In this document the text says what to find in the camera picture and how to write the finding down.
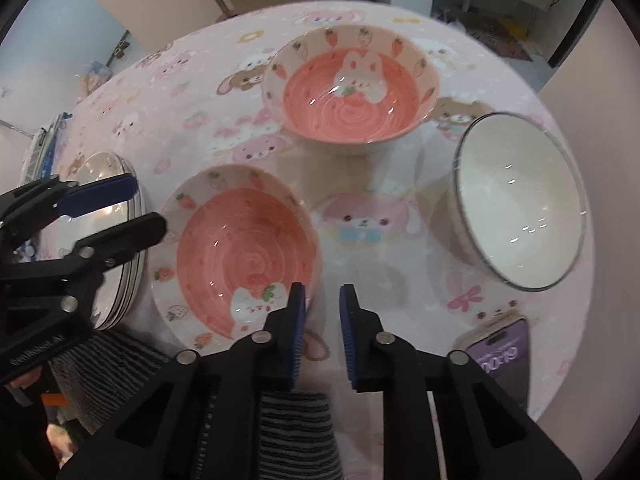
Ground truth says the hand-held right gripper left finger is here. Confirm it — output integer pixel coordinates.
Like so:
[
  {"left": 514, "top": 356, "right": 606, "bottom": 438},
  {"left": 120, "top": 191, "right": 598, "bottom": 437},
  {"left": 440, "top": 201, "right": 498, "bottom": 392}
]
[{"left": 57, "top": 282, "right": 307, "bottom": 480}]

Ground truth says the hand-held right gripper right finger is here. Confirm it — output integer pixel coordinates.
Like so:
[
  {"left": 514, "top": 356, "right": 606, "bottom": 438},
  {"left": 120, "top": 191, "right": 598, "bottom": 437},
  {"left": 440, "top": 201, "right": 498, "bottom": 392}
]
[{"left": 339, "top": 284, "right": 583, "bottom": 480}]

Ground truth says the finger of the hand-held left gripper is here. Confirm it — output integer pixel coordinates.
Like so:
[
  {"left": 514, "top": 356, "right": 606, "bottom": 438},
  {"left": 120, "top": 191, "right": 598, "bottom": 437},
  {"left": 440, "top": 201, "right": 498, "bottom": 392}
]
[
  {"left": 0, "top": 212, "right": 167, "bottom": 287},
  {"left": 0, "top": 174, "right": 139, "bottom": 242}
]

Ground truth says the white plate with black rim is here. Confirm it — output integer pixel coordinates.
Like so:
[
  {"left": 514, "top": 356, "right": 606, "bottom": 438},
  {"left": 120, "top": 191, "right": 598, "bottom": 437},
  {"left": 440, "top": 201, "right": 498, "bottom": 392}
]
[{"left": 70, "top": 151, "right": 143, "bottom": 328}]

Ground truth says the wide pink strawberry bowl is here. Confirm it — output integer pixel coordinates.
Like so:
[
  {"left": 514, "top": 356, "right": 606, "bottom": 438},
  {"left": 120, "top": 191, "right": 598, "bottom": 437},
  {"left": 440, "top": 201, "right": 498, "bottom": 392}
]
[{"left": 150, "top": 164, "right": 321, "bottom": 352}]

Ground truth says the stack of books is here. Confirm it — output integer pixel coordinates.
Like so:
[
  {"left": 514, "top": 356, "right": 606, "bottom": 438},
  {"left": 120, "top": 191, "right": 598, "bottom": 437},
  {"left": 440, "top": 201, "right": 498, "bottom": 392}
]
[{"left": 20, "top": 112, "right": 69, "bottom": 187}]

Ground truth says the pink printed tablecloth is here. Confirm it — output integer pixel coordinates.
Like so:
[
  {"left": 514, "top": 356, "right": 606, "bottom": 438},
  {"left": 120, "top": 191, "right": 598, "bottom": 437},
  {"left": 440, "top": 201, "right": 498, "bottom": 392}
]
[{"left": 35, "top": 0, "right": 597, "bottom": 480}]

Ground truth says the striped grey clothing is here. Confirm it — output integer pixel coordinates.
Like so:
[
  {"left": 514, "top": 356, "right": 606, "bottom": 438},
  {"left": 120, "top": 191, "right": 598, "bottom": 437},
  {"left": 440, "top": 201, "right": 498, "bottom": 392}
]
[{"left": 49, "top": 332, "right": 344, "bottom": 480}]

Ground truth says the smartphone with purple screen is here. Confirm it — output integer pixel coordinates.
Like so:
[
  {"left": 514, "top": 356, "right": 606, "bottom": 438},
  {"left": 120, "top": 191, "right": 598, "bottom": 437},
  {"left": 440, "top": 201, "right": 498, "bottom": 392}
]
[{"left": 452, "top": 310, "right": 531, "bottom": 415}]

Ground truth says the white bowl with dark rim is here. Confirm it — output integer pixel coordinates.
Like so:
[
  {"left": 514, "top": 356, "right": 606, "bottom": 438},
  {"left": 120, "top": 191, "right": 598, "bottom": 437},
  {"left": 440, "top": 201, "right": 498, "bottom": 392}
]
[{"left": 447, "top": 112, "right": 588, "bottom": 292}]

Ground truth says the deep pink strawberry bowl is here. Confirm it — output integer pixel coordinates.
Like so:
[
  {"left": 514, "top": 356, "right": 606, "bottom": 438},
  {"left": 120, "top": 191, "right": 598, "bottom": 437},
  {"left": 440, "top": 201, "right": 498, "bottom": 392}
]
[{"left": 261, "top": 25, "right": 441, "bottom": 158}]

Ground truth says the patterned floor mat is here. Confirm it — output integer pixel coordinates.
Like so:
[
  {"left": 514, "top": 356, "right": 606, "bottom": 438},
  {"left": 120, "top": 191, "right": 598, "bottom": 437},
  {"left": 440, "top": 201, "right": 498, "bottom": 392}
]
[{"left": 450, "top": 10, "right": 547, "bottom": 62}]

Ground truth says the dark door frame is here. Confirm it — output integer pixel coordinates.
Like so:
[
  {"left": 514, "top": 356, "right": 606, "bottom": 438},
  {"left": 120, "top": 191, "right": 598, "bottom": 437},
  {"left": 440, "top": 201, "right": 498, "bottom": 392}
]
[{"left": 546, "top": 0, "right": 603, "bottom": 69}]

